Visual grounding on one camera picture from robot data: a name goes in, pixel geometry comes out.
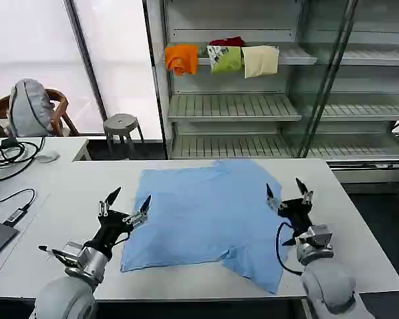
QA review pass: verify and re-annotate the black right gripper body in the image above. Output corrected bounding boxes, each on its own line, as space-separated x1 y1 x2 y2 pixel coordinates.
277 198 315 235

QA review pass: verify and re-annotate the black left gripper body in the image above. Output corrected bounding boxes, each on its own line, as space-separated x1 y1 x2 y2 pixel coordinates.
85 209 134 259

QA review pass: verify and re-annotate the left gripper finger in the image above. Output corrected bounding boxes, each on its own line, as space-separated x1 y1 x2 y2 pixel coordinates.
122 194 152 229
98 186 122 217

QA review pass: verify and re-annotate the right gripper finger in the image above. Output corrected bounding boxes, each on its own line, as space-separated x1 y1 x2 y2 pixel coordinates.
265 183 283 211
295 177 314 205

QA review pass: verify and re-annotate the light blue shirt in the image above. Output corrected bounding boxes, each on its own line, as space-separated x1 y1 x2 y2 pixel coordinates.
120 159 295 295

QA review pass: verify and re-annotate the grey round stool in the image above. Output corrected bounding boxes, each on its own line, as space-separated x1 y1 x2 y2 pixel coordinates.
102 113 146 152

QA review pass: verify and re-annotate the pale grey computer mouse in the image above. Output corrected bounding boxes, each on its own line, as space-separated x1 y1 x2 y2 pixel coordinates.
36 151 61 163

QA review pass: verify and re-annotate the grey metal shelf with clothes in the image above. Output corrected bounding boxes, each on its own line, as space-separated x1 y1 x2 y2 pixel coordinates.
142 0 320 162

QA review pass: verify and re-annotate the glass-fronted grey cabinet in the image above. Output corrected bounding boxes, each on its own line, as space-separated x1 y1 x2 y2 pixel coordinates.
279 0 399 194

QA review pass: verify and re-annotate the brown wooden chair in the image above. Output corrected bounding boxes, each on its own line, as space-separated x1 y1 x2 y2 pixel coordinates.
0 88 81 139

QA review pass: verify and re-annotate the grey backpack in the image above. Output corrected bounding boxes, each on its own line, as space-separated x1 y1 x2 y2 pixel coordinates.
8 78 57 137

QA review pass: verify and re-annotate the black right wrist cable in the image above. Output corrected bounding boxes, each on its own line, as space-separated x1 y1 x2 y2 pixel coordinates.
275 221 303 275

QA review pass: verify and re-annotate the black cable with small dongle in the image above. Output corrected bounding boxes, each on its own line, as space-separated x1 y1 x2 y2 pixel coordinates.
0 188 37 229

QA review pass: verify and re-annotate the coiled black cable with adapter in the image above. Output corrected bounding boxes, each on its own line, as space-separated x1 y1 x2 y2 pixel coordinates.
0 138 46 183

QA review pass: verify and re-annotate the dark slanted window post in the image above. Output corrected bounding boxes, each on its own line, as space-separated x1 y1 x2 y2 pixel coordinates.
65 0 109 122

